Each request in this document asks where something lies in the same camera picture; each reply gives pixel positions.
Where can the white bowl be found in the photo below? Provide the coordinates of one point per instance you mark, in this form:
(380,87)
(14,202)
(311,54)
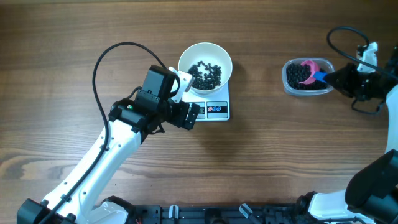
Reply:
(209,53)

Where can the clear plastic container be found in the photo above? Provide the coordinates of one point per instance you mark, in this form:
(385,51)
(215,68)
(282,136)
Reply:
(324,65)

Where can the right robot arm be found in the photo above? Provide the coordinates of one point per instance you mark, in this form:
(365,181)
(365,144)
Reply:
(371,194)

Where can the pink scoop blue handle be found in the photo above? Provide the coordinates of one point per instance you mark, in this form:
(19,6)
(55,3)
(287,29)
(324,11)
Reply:
(311,71)

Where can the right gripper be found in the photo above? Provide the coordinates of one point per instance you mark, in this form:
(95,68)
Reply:
(346,74)

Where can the white digital kitchen scale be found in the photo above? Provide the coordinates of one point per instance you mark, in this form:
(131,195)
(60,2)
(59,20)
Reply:
(214,106)

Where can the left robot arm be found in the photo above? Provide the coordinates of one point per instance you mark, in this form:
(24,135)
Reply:
(130,122)

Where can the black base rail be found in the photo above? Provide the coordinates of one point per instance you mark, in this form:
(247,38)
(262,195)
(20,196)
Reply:
(155,214)

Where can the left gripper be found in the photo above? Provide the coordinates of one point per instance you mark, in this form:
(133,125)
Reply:
(179,119)

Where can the black beans in bowl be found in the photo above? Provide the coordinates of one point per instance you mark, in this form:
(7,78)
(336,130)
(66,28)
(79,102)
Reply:
(206,76)

